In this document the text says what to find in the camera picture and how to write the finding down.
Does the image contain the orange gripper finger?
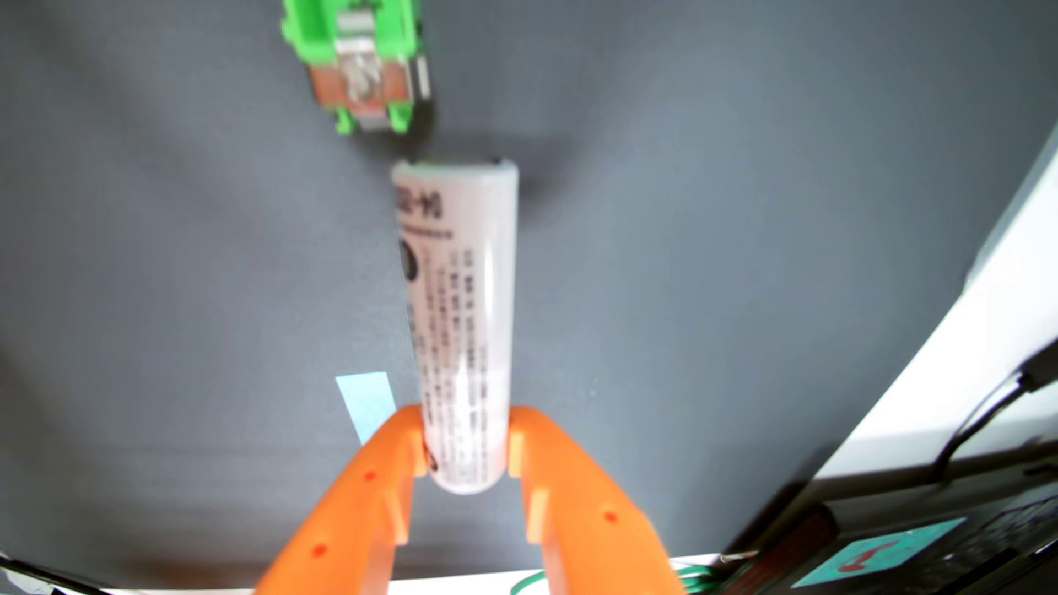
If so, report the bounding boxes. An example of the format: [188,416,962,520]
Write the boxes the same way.
[252,403,431,595]
[506,405,687,595]

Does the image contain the green cable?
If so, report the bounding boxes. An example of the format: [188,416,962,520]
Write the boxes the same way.
[508,562,720,595]

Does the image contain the dark grey table mat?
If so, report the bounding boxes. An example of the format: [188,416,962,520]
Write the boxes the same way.
[0,0,1058,592]

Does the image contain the green battery holder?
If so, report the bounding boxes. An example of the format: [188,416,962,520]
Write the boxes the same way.
[281,0,433,136]

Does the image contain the black Dell laptop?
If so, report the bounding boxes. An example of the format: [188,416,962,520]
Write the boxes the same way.
[719,438,1058,595]

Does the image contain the light blue tape strip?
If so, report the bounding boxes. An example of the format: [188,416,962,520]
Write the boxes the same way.
[334,372,398,446]

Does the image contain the black adapter cable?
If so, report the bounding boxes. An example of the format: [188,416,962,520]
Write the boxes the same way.
[930,339,1058,484]

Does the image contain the white cylindrical battery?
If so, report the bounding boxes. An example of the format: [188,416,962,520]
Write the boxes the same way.
[390,159,520,495]

